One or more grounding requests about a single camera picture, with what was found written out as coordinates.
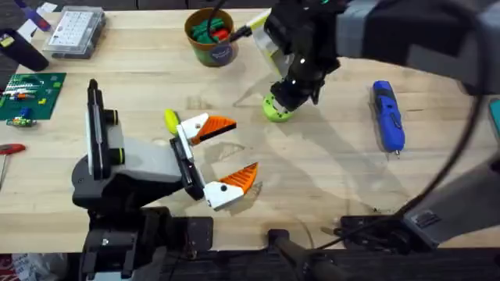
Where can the brown tub with toys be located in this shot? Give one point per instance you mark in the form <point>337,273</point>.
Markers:
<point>213,52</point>

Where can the purple tool on white papers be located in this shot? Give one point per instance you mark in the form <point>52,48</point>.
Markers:
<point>37,17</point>

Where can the green disc with holes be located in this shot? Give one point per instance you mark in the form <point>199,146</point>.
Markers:
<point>273,112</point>

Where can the black rail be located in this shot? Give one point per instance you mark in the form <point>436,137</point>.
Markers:
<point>390,267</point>

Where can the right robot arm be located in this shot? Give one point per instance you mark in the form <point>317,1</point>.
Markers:
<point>422,31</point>

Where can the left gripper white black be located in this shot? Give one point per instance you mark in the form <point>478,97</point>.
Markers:
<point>148,160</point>

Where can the clear plastic parts box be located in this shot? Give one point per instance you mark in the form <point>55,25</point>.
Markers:
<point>74,31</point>

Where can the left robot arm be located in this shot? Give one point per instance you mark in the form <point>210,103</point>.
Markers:
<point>117,242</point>

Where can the white plastic bag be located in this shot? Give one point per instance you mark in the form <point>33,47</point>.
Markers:
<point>35,267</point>

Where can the yellow-green toy vegetable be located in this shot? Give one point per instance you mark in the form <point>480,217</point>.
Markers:
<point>171,121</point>

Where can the black post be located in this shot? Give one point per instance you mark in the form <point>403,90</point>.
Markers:
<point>293,247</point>

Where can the green board with blocks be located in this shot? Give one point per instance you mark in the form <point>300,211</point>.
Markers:
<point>39,95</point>

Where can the left wrist upright black plate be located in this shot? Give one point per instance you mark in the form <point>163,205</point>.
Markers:
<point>95,129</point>

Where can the black tool with yellow label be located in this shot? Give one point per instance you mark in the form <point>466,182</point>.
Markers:
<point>23,50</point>

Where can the teal object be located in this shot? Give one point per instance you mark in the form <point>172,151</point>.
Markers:
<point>496,119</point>

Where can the blue electric screwdriver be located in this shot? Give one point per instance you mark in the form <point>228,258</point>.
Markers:
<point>387,117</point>

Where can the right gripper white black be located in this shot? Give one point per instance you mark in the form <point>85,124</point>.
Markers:
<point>308,43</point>

